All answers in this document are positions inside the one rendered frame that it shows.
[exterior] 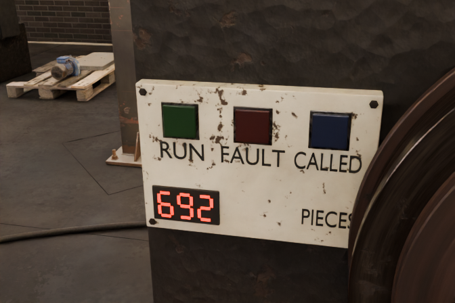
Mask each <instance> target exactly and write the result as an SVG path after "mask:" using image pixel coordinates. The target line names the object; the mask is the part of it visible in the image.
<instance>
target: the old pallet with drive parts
mask: <svg viewBox="0 0 455 303"><path fill-rule="evenodd" d="M85 56H86V55H81V56H79V57H76V56H73V55H72V57H74V58H76V59H77V60H79V59H81V58H82V57H85ZM56 64H58V63H57V60H54V61H52V62H50V63H48V64H45V65H44V66H42V67H39V68H36V69H34V70H32V71H34V72H36V73H37V75H36V78H34V79H32V80H30V81H28V82H12V83H10V84H7V85H6V87H7V94H8V97H14V98H17V97H19V96H21V95H23V94H25V93H27V92H29V91H31V90H33V89H39V95H40V97H39V98H40V99H55V98H57V97H59V96H61V95H63V94H64V93H66V92H67V91H69V90H77V91H76V92H77V100H78V101H89V100H90V99H91V98H93V97H94V96H96V95H97V94H98V93H100V92H101V91H103V90H104V89H105V88H107V87H108V86H110V85H111V84H112V83H114V82H115V81H116V77H115V75H114V70H115V69H114V64H113V65H111V66H110V67H108V68H107V69H105V70H81V74H79V77H78V76H72V75H70V76H67V77H65V78H63V79H61V80H56V79H55V78H53V76H52V75H51V68H52V67H53V66H55V65H56ZM99 79H100V82H101V84H100V85H99V86H97V87H96V88H94V89H93V87H92V84H93V83H95V82H97V81H98V80H99ZM62 81H63V82H62ZM60 82H61V83H60Z"/></svg>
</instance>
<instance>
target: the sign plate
mask: <svg viewBox="0 0 455 303"><path fill-rule="evenodd" d="M135 86H136V95H137V112H138V120H139V137H140V146H141V155H142V172H143V181H144V197H145V207H146V223H147V226H149V227H160V228H167V229H179V230H185V231H197V232H203V233H215V234H222V235H233V236H240V237H252V238H259V239H270V240H277V241H289V242H295V243H307V244H313V245H320V246H332V247H338V248H348V239H349V226H350V221H351V214H352V211H353V206H354V203H355V199H356V196H357V193H358V190H359V188H360V185H361V182H362V179H363V178H364V175H365V173H366V171H367V169H368V166H369V164H370V162H371V161H372V159H373V157H374V155H375V153H376V151H377V150H378V145H379V138H380V131H381V118H382V111H383V99H384V96H383V92H382V91H377V90H362V89H335V88H320V87H293V86H278V85H251V84H236V83H209V82H194V81H180V80H152V79H141V80H140V81H139V82H137V83H136V84H135ZM164 105H170V106H193V107H195V108H196V138H185V137H166V136H165V128H164V116H163V106H164ZM236 109H239V110H262V111H269V143H251V142H241V141H236ZM313 114H331V115H343V116H349V124H348V132H347V148H346V149H335V148H325V147H312V146H311V130H312V117H313ZM160 191H167V192H169V195H165V194H160V202H158V196H157V193H160ZM180 193H188V194H190V197H192V199H193V206H190V208H193V215H194V217H190V219H183V218H181V216H190V208H181V204H182V205H190V197H186V196H180V204H177V195H180ZM200 195H209V196H210V199H213V208H210V210H200V215H201V218H209V219H210V220H211V221H210V222H209V221H202V220H201V218H198V209H200V207H201V206H202V207H210V199H207V198H200ZM161 202H162V203H169V204H170V206H173V214H174V215H171V217H164V216H162V214H171V208H170V206H161V213H162V214H159V213H158V205H161Z"/></svg>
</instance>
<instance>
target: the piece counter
mask: <svg viewBox="0 0 455 303"><path fill-rule="evenodd" d="M160 194H165V195H169V192H167V191H160V193H157V196H158V202H160ZM180 196H186V197H190V194H188V193H180V195H177V204H180ZM200 198H207V199H210V196H209V195H200ZM161 206H170V204H169V203H162V202H161V205H158V213H159V214H162V213H161ZM190 206H193V199H192V197H190V205H182V204H181V208H190ZM170 208H171V214H162V216H164V217H171V215H174V214H173V206H170ZM210 208H213V199H210V207H202V206H201V207H200V209H198V218H201V215H200V210H210ZM190 217H194V215H193V208H190V216H181V218H183V219H190ZM201 220H202V221H209V222H210V221H211V220H210V219H209V218H201Z"/></svg>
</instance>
